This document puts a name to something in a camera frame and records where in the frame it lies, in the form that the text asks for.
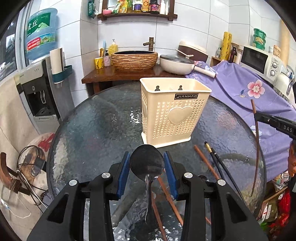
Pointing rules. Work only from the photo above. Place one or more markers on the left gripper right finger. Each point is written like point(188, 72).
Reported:
point(170, 176)

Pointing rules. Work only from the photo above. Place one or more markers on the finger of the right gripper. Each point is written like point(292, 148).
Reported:
point(282, 125)

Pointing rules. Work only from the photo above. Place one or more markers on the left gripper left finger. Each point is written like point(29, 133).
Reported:
point(123, 174)

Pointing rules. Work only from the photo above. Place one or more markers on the metal spoon wooden handle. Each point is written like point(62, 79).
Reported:
point(147, 163)

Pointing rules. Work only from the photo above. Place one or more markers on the black chopstick gold tip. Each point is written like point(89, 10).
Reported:
point(214, 159)

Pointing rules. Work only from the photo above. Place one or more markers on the person's right hand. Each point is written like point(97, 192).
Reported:
point(291, 161)

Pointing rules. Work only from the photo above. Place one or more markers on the round glass table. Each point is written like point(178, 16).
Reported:
point(99, 131)

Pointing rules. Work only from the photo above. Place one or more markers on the purple floral cloth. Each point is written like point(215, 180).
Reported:
point(239, 88)

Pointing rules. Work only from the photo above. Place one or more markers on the white microwave oven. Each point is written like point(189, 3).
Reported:
point(266, 65)

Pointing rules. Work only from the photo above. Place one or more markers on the cream plastic utensil holder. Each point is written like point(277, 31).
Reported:
point(171, 108)

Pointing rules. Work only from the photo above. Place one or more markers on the dark glass bottle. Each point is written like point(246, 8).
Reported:
point(233, 54)

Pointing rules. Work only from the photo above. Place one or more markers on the green stacked bowls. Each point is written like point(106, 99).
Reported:
point(259, 39)

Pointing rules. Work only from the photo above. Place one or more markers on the wooden side table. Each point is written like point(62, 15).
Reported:
point(101, 79)

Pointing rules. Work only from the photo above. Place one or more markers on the yellow roll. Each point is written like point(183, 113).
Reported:
point(226, 46)

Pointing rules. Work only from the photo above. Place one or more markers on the white water dispenser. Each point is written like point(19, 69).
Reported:
point(48, 95)

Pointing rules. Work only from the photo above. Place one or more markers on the brown woven basin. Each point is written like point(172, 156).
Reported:
point(133, 61)

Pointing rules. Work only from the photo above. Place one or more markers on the white frying pan with lid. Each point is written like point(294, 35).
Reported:
point(182, 66)

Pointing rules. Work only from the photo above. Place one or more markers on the yellow mug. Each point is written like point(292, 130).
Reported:
point(99, 62)

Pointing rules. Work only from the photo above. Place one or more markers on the brown white rice cooker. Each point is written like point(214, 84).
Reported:
point(193, 52)

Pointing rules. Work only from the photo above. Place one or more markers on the wooden chair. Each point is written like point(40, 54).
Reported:
point(10, 179)

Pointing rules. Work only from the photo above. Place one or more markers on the yellow soap dispenser bottle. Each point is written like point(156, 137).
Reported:
point(113, 48)

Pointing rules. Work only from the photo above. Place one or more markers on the bronze faucet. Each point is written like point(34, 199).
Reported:
point(150, 44)

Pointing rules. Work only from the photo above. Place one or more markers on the blue water bottle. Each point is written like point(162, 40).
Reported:
point(41, 35)

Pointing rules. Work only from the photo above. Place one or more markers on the wooden wall shelf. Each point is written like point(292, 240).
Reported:
point(170, 16)

